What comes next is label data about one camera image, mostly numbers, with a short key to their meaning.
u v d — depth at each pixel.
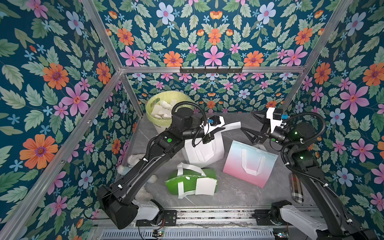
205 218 0.75
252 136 0.56
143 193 0.76
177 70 0.91
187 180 0.65
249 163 0.76
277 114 0.47
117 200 0.38
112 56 0.84
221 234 0.70
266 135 0.51
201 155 0.81
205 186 0.66
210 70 0.93
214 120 0.49
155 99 0.91
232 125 0.59
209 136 0.54
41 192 0.48
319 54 0.84
